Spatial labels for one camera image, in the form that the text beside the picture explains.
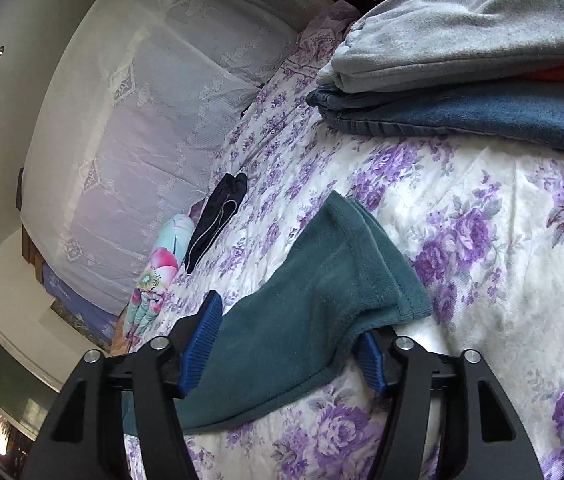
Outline teal green pants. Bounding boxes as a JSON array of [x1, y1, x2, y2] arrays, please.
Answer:
[[121, 188, 434, 436]]

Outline orange brown pillow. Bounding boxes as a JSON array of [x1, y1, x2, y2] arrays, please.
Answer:
[[110, 318, 130, 356]]

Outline blue patterned cloth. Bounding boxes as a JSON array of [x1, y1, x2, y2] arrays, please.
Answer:
[[42, 263, 117, 342]]

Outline leaning picture panel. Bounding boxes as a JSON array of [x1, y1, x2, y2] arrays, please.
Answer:
[[51, 299, 114, 352]]

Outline folded floral quilt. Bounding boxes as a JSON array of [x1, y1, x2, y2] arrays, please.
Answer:
[[122, 214, 195, 344]]

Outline purple floral bedspread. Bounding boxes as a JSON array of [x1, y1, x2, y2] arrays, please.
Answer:
[[121, 0, 564, 480]]

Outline folded black pants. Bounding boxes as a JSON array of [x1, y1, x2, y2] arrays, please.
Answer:
[[184, 172, 248, 274]]

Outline folded blue jeans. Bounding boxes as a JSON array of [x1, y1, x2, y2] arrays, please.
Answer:
[[307, 79, 564, 151]]

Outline white lace covered headboard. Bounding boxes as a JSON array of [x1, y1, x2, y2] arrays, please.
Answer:
[[20, 0, 329, 314]]

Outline folded grey sweatpants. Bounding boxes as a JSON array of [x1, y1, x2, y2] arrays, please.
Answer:
[[317, 0, 564, 94]]

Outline window with white frame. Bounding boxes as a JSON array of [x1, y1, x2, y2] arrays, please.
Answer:
[[0, 332, 62, 479]]

